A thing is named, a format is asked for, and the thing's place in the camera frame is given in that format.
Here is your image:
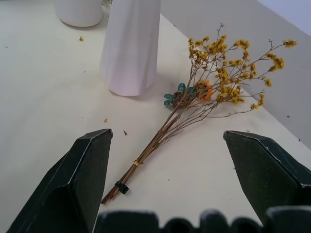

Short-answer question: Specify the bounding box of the tall white faceted vase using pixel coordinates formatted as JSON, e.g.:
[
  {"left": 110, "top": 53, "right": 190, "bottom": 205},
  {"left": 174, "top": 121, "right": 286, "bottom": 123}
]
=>
[{"left": 100, "top": 0, "right": 161, "bottom": 97}]

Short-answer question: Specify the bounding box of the dried yellow flower bouquet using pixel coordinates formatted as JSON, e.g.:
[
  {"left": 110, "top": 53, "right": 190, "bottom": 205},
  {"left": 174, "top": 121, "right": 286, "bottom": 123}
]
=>
[{"left": 101, "top": 23, "right": 299, "bottom": 206}]

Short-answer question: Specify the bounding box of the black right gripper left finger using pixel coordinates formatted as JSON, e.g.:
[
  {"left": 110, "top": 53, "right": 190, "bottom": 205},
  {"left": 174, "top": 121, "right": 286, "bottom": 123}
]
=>
[{"left": 6, "top": 128, "right": 113, "bottom": 233}]

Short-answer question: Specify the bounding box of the round white ribbed pot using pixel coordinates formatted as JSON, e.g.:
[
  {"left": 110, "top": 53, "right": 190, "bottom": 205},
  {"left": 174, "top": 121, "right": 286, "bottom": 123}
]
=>
[{"left": 53, "top": 0, "right": 103, "bottom": 28}]

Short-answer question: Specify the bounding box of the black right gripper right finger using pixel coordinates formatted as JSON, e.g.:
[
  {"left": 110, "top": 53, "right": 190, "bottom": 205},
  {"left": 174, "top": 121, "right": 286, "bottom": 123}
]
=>
[{"left": 223, "top": 130, "right": 311, "bottom": 226}]

